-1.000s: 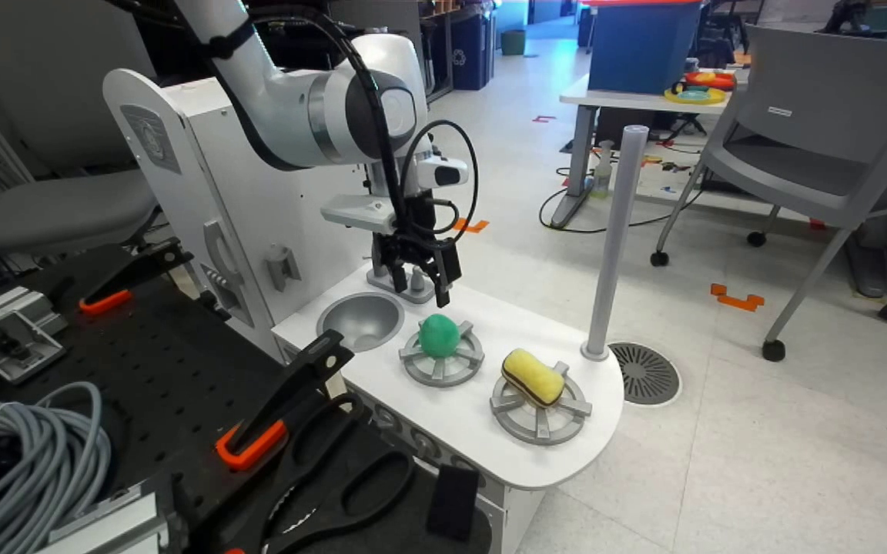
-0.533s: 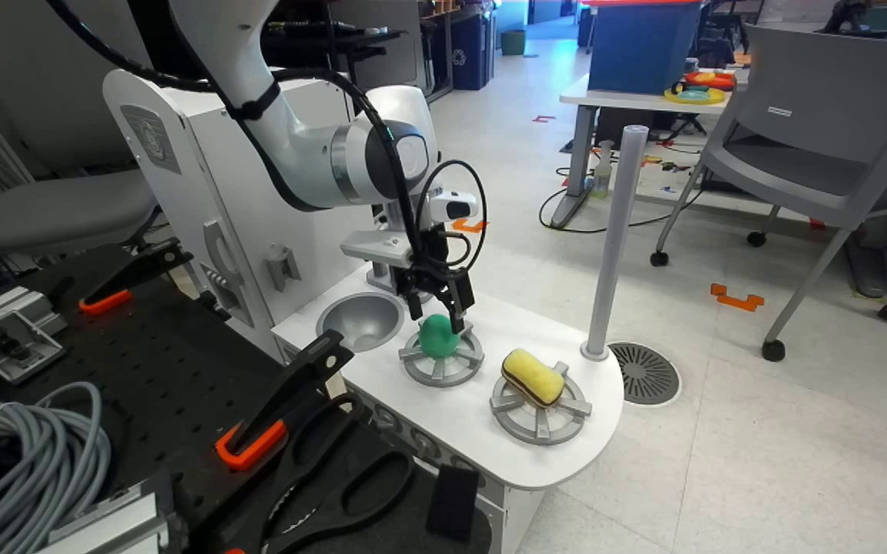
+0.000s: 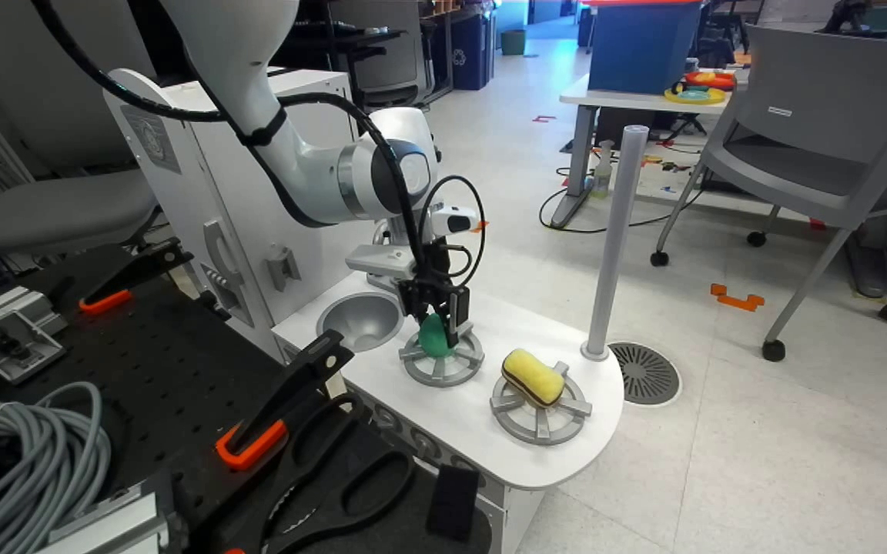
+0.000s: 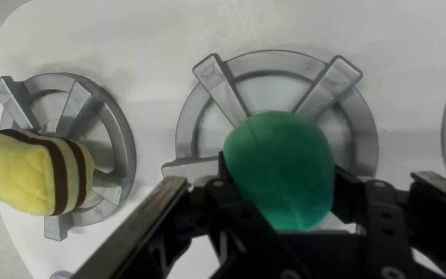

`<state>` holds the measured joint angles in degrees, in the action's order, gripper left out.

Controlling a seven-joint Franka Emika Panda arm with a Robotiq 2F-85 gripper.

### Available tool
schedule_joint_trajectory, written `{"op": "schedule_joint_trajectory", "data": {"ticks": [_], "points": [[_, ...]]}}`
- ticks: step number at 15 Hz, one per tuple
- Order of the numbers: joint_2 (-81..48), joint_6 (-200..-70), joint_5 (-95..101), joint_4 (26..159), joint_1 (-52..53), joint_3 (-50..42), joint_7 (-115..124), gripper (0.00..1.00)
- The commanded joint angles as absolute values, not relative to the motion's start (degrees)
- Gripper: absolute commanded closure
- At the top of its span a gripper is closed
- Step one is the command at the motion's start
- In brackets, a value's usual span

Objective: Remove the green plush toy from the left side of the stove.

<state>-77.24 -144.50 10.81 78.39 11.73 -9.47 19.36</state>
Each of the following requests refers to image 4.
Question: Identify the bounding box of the yellow striped plush toy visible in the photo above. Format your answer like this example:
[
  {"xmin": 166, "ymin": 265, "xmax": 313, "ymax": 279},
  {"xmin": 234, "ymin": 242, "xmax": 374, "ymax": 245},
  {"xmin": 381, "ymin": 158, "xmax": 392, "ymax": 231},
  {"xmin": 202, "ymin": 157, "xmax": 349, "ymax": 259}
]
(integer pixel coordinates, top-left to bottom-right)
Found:
[{"xmin": 0, "ymin": 127, "xmax": 96, "ymax": 217}]

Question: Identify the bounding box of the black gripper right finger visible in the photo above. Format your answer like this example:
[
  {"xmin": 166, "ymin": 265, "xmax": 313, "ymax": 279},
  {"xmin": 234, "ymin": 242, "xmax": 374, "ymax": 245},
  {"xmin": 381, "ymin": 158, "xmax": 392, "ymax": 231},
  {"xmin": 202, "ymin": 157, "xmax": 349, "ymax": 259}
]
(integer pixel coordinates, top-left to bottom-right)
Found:
[{"xmin": 330, "ymin": 164, "xmax": 446, "ymax": 279}]

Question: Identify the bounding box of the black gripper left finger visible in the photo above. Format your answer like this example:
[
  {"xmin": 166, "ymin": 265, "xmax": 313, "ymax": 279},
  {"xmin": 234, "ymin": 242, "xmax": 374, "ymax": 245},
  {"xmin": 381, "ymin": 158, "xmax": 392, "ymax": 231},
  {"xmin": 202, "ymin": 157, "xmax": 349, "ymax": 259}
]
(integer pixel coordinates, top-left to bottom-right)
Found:
[{"xmin": 70, "ymin": 152, "xmax": 298, "ymax": 279}]

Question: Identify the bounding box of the green round plush toy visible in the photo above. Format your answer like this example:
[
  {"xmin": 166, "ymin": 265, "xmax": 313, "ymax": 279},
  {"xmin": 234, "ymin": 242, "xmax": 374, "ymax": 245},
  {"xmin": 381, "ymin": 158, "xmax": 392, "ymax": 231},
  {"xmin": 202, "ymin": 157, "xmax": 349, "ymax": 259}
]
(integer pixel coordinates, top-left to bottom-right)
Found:
[{"xmin": 222, "ymin": 110, "xmax": 337, "ymax": 233}]

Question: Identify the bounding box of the grey toy stove burner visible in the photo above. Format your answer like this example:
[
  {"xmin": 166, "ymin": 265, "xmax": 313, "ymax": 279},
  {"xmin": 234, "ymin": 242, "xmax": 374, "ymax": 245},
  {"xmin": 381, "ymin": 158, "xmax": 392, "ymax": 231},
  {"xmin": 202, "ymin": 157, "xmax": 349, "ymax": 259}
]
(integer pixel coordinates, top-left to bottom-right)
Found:
[
  {"xmin": 162, "ymin": 48, "xmax": 381, "ymax": 183},
  {"xmin": 0, "ymin": 71, "xmax": 138, "ymax": 244}
]

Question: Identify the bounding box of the white toy kitchen counter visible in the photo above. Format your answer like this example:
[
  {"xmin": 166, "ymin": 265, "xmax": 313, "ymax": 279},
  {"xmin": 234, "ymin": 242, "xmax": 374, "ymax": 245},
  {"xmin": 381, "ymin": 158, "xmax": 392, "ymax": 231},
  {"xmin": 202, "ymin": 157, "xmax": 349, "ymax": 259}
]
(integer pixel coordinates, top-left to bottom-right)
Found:
[{"xmin": 0, "ymin": 0, "xmax": 446, "ymax": 279}]

